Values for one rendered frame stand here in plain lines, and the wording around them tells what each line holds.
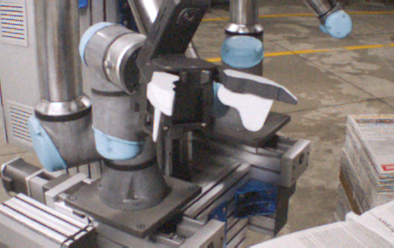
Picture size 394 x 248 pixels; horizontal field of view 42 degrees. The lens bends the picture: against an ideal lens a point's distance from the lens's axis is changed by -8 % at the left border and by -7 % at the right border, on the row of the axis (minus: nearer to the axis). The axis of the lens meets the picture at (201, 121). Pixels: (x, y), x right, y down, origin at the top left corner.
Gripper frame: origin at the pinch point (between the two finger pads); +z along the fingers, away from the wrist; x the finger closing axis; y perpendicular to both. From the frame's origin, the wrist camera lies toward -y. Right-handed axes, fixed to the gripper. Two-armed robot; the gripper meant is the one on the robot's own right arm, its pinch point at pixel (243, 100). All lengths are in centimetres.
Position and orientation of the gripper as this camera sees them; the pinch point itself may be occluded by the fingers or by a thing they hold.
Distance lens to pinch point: 51.7
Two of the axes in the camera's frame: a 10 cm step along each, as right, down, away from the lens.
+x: -8.4, 0.8, -5.4
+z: 5.3, 3.3, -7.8
